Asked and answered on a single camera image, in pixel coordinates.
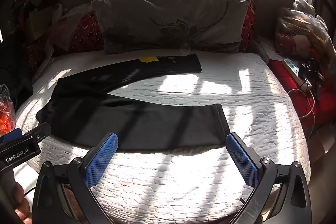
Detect black pants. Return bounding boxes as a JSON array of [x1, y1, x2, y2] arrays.
[[35, 53, 229, 150]]

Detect red cloth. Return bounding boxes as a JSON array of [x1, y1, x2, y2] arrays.
[[268, 59, 336, 130]]

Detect person's left hand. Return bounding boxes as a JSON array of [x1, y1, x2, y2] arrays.
[[0, 181, 31, 224]]

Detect white power strip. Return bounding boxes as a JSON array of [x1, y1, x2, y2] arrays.
[[282, 59, 313, 90]]

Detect dark cloth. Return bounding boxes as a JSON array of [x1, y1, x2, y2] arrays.
[[0, 30, 34, 112]]

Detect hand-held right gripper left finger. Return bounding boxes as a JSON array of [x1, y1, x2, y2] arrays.
[[33, 132, 118, 224]]

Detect clear plastic bag of toys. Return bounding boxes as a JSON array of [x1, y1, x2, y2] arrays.
[[274, 7, 336, 67]]

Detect black electronic device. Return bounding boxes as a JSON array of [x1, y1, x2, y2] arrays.
[[301, 61, 324, 100]]

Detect white plastic bag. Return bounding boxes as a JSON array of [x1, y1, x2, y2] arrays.
[[293, 0, 316, 15]]

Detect beige flower print pillow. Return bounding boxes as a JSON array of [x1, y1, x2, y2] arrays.
[[92, 0, 251, 54]]

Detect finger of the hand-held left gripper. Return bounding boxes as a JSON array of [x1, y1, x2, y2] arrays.
[[0, 128, 23, 145], [20, 122, 52, 142]]

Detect plastic bag with orange contents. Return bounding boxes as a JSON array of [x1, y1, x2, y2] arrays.
[[0, 84, 17, 136]]

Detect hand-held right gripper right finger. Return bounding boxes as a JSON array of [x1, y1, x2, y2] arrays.
[[225, 133, 313, 224]]

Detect pile of clothes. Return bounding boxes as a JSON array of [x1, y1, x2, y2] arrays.
[[16, 0, 65, 43]]

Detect white quilted bed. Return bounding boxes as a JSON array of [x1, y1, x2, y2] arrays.
[[14, 49, 311, 224]]

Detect white cable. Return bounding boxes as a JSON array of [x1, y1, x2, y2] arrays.
[[287, 87, 316, 119]]

